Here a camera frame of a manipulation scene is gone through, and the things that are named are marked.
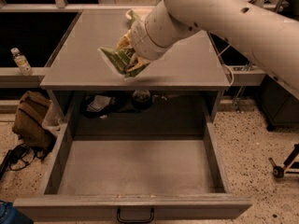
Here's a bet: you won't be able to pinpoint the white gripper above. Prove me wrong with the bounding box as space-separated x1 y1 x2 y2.
116 20 163 73

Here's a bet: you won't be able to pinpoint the green jalapeno chip bag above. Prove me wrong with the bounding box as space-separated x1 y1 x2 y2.
98 10 150 77

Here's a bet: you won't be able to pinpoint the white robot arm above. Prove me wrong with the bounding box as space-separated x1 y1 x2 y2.
117 0 299 96

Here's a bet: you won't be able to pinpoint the dark round container under counter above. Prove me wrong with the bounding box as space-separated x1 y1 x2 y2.
132 90 152 110

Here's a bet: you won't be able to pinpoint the grey counter cabinet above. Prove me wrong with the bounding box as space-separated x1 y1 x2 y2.
41 9 229 123

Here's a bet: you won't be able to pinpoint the grey open drawer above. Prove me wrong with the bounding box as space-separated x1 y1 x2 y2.
13 105 253 222

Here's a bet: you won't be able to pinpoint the white ceramic bowl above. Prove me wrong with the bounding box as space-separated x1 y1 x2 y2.
125 9 132 21

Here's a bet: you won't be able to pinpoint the dark cloth with paper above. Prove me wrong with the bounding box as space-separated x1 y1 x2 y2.
79 93 127 119

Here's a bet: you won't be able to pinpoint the clear plastic water bottle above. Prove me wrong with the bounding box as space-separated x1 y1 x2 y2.
10 48 33 76

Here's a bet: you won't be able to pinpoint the brown canvas backpack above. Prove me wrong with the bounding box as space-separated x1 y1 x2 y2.
12 91 55 151

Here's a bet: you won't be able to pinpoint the black wheeled cart leg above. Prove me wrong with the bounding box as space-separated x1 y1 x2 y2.
269 144 299 178

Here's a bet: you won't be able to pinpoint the black cables on floor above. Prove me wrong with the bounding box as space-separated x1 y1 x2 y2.
0 143 48 180

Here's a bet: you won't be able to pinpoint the black drawer handle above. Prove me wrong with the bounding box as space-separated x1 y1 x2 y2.
116 208 155 224

